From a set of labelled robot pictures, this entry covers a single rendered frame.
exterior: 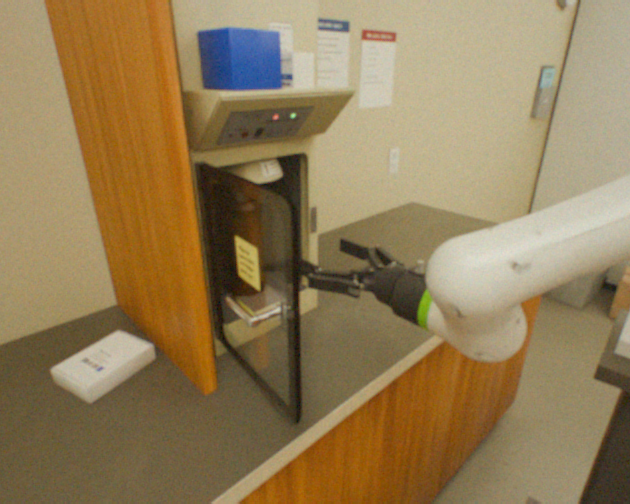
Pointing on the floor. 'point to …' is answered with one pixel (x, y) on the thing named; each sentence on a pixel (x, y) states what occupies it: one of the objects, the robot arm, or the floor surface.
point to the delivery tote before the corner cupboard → (578, 289)
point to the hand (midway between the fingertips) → (322, 254)
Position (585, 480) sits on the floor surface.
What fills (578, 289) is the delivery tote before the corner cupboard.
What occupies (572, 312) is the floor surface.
